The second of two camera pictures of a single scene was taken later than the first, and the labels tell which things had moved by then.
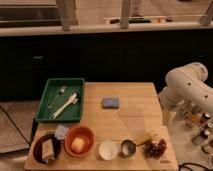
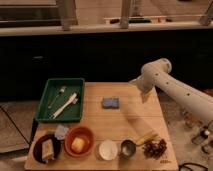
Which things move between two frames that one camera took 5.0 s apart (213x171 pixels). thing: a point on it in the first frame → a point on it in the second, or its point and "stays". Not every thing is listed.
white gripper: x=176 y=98 → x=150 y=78
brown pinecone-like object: x=154 y=150 stays
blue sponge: x=110 y=103 stays
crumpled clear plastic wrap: x=60 y=132 stays
